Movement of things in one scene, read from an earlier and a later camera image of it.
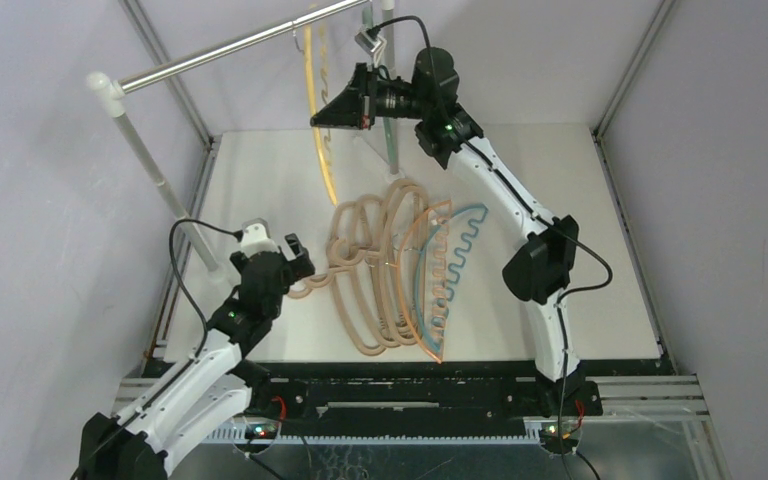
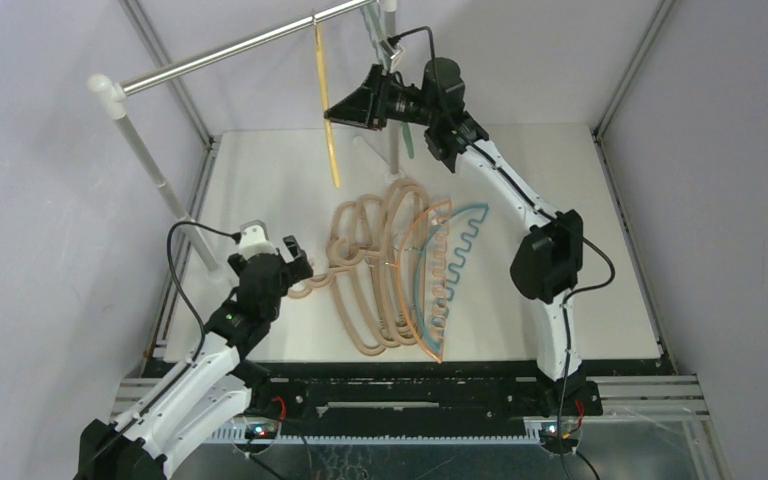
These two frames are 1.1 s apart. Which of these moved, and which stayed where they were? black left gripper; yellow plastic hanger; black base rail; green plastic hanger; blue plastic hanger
Moved: green plastic hanger; yellow plastic hanger
Stayed: blue plastic hanger; black base rail; black left gripper
